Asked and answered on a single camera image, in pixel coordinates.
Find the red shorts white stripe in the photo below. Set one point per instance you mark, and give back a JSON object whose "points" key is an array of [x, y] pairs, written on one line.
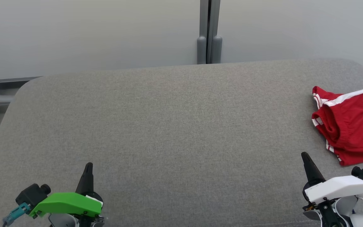
{"points": [[361, 123]]}

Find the red basketball jersey white sleeves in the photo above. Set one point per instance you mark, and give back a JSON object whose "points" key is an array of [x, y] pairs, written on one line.
{"points": [[325, 93]]}

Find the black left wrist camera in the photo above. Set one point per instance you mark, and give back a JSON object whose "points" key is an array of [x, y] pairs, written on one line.
{"points": [[31, 194]]}

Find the grey partition post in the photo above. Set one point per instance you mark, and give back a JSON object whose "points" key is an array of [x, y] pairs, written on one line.
{"points": [[209, 31]]}

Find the grey fabric sofa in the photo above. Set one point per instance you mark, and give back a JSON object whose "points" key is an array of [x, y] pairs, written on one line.
{"points": [[181, 142]]}

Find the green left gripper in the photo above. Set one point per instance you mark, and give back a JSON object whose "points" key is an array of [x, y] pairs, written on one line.
{"points": [[65, 203]]}

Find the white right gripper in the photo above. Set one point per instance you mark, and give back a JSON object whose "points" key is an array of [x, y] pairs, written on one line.
{"points": [[339, 187]]}

